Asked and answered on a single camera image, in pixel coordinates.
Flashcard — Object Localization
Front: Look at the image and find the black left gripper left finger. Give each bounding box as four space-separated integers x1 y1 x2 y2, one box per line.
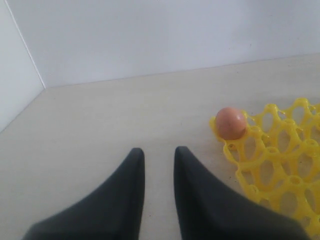
23 148 145 240

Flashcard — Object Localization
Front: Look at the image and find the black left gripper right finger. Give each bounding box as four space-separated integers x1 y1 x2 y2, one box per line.
173 146 309 240

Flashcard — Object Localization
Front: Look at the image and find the brown egg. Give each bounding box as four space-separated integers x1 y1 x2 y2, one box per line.
215 107 247 140

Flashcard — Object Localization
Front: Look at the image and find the yellow plastic egg tray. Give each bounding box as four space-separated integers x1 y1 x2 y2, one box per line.
223 97 320 240

